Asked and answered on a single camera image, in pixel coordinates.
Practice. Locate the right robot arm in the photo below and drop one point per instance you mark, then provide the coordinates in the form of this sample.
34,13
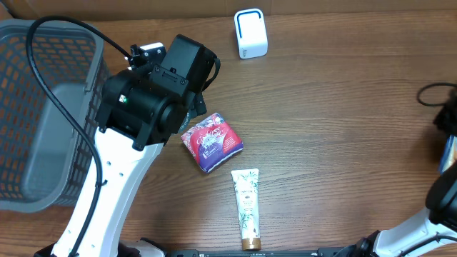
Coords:
435,225

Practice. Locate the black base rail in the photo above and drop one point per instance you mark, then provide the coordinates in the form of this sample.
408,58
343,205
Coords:
321,252

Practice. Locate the grey plastic shopping basket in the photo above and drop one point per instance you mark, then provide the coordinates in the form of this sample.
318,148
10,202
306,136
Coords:
43,159

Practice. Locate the white barcode scanner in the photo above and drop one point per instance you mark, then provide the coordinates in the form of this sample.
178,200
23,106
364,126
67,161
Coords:
251,33

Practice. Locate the red purple pad pack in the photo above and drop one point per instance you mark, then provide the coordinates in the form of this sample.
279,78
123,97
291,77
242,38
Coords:
211,142

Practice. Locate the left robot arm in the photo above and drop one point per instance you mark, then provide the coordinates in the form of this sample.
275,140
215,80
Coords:
141,108

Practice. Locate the white cream tube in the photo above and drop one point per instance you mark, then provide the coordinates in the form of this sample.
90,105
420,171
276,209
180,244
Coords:
245,183

